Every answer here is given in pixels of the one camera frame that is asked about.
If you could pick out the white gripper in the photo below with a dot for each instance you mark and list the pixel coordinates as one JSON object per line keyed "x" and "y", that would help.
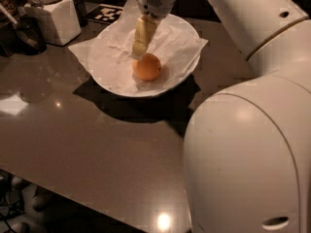
{"x": 157, "y": 2}

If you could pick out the orange fruit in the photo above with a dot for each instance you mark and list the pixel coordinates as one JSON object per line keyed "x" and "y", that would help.
{"x": 148, "y": 68}

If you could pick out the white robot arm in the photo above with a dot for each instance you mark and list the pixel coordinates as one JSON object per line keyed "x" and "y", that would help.
{"x": 247, "y": 148}

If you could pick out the white bowl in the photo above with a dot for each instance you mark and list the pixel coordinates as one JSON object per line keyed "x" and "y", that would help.
{"x": 142, "y": 93}

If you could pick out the white crumpled paper sheet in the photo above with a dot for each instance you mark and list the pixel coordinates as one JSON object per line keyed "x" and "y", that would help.
{"x": 110, "y": 55}

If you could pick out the black white marker tag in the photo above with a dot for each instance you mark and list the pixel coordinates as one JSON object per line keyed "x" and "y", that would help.
{"x": 105, "y": 14}

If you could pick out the dark glass container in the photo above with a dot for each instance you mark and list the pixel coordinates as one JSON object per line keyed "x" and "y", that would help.
{"x": 80, "y": 8}

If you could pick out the white square ceramic jar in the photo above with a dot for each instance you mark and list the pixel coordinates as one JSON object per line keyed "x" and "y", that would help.
{"x": 57, "y": 19}

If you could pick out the white stuffed toy below table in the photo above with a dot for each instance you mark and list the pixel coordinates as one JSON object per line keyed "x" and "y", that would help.
{"x": 35, "y": 201}

